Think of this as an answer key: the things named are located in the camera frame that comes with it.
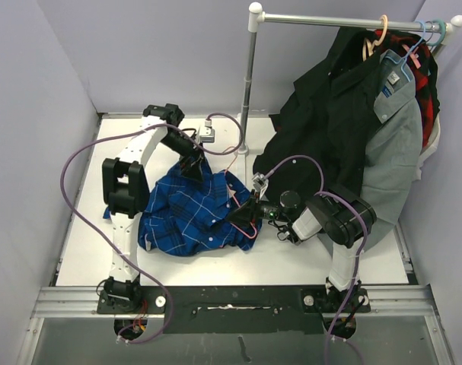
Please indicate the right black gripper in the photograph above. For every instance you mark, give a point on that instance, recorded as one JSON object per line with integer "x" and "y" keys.
{"x": 246, "y": 212}

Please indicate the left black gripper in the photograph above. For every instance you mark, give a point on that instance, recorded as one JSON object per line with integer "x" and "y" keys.
{"x": 191, "y": 169}

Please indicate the blue plaid shirt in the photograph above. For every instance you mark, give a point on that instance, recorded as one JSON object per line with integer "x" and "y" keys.
{"x": 184, "y": 217}

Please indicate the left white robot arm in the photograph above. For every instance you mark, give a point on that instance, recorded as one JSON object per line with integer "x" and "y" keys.
{"x": 126, "y": 192}

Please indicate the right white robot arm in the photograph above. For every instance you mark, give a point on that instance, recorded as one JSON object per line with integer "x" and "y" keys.
{"x": 343, "y": 217}

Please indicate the black hanging shirt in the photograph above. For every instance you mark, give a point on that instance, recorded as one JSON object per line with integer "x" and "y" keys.
{"x": 323, "y": 128}

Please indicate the grey hanging shirt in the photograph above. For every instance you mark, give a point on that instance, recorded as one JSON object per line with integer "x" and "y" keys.
{"x": 393, "y": 152}

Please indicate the blue hanger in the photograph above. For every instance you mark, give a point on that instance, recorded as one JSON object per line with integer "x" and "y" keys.
{"x": 409, "y": 53}

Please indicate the red plaid hanging shirt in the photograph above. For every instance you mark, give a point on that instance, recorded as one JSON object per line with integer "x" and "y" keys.
{"x": 426, "y": 96}

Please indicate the teal hanger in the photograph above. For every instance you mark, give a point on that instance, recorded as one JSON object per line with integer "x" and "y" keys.
{"x": 441, "y": 31}

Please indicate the metal clothes rack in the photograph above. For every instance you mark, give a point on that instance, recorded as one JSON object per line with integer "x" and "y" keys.
{"x": 258, "y": 16}

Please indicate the white hanging garment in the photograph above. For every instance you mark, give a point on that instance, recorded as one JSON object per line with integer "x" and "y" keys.
{"x": 430, "y": 148}

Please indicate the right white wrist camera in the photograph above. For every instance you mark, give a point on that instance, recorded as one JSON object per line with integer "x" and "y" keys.
{"x": 260, "y": 184}

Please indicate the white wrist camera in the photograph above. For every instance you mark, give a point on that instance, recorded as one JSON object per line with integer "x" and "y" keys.
{"x": 205, "y": 132}
{"x": 260, "y": 184}

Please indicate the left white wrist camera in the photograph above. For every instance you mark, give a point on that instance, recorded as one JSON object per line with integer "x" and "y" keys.
{"x": 205, "y": 132}

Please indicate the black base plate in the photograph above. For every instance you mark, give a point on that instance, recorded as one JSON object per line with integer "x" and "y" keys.
{"x": 310, "y": 309}

